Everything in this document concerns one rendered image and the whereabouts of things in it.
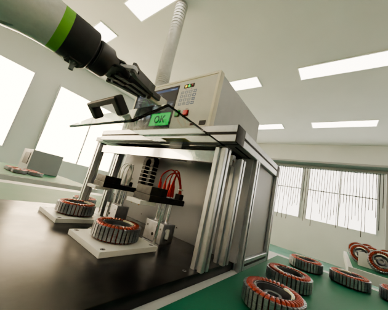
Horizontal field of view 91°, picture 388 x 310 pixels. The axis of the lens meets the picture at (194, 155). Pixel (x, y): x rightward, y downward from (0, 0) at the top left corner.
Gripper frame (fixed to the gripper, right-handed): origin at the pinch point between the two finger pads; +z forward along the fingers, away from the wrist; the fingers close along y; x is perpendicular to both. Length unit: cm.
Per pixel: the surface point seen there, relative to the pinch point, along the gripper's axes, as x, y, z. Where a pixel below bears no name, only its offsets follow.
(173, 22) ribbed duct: 176, -128, 84
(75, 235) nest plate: -40.0, 0.0, -10.4
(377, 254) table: -33, 64, 119
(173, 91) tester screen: 9.9, -4.8, 9.7
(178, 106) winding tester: 3.2, -0.2, 9.8
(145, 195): -28.5, 5.0, 1.4
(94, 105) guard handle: -13.3, 7.4, -18.7
